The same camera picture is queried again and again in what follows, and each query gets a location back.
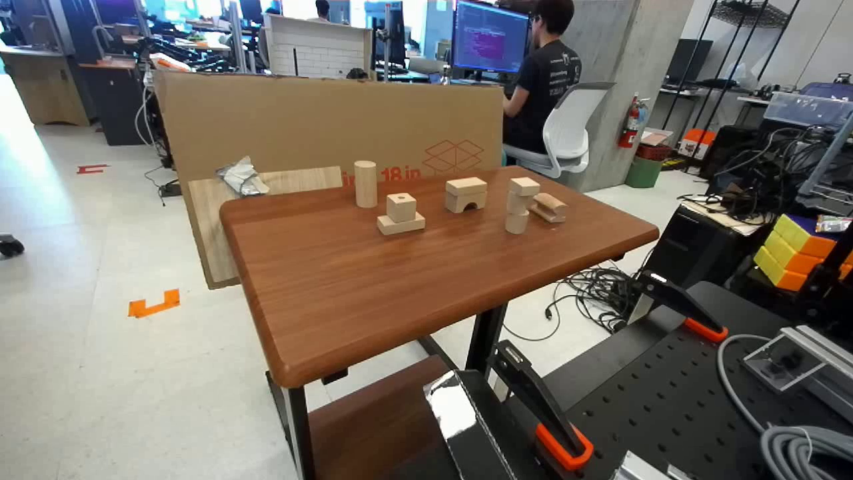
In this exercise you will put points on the computer monitor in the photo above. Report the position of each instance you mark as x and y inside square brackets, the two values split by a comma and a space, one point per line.
[489, 39]

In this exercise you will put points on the light wooden board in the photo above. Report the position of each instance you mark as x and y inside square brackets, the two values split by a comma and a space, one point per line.
[210, 203]

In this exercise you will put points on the small square wooden block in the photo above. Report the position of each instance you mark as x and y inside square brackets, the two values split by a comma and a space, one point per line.
[401, 207]

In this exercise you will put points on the tall wooden block stack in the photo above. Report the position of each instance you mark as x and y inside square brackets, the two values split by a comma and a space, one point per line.
[518, 201]

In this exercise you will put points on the wooden cylinder block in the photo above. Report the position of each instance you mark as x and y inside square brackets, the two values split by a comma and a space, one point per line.
[366, 181]

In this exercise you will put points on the white office chair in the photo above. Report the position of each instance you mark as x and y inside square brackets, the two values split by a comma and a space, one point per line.
[562, 135]

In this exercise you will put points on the small stacked wooden blocks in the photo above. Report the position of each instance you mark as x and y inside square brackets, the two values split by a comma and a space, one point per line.
[546, 207]

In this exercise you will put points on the red fire extinguisher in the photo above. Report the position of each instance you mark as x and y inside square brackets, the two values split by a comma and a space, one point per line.
[631, 124]

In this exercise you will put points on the grey power outlet box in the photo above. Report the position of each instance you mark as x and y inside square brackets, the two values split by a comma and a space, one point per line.
[798, 359]

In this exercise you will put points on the large cardboard box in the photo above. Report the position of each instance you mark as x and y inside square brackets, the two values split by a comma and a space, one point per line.
[406, 129]

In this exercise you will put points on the brown wooden table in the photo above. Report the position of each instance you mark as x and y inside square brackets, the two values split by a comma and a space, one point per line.
[325, 292]

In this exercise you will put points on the person in black shirt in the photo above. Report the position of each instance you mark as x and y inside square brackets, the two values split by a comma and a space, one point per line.
[546, 72]

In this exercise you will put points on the green bucket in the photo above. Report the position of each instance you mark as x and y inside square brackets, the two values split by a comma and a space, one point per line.
[642, 175]

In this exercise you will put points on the black metal shelf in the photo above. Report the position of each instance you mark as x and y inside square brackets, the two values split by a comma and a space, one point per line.
[721, 55]

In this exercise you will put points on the wooden arch block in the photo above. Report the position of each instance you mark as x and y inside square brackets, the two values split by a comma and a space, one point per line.
[463, 193]

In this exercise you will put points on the crumpled white paper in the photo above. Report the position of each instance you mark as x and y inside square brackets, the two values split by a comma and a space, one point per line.
[244, 180]

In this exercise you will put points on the black orange clamp near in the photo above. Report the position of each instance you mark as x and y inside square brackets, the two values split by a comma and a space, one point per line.
[555, 437]

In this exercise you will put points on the flat rectangular wooden block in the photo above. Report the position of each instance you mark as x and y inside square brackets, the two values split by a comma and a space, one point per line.
[391, 228]

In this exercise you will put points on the black orange clamp far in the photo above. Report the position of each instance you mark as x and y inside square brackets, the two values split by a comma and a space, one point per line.
[654, 289]

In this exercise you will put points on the black perforated breadboard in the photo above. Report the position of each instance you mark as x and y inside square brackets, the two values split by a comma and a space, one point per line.
[654, 389]

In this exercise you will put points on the black orange clamp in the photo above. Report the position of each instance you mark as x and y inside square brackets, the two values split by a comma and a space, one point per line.
[654, 289]
[555, 437]

